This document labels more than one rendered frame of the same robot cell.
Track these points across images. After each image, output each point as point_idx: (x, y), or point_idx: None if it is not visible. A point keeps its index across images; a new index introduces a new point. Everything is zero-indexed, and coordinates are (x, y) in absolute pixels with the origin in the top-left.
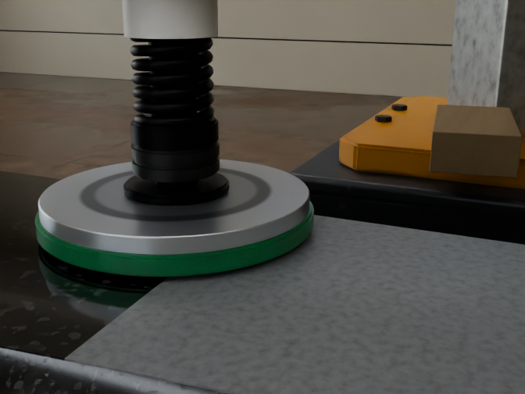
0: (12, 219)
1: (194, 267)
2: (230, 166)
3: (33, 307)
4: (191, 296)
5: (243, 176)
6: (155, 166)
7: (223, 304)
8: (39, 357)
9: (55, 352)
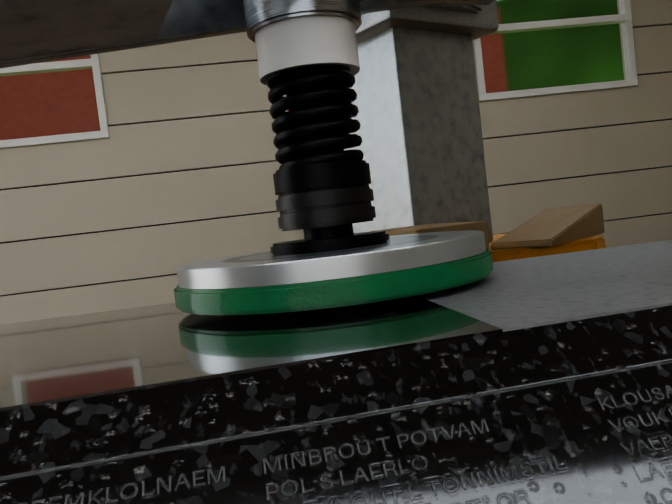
0: (123, 327)
1: (459, 275)
2: None
3: (353, 331)
4: (485, 296)
5: None
6: (333, 208)
7: (526, 291)
8: (468, 339)
9: (478, 330)
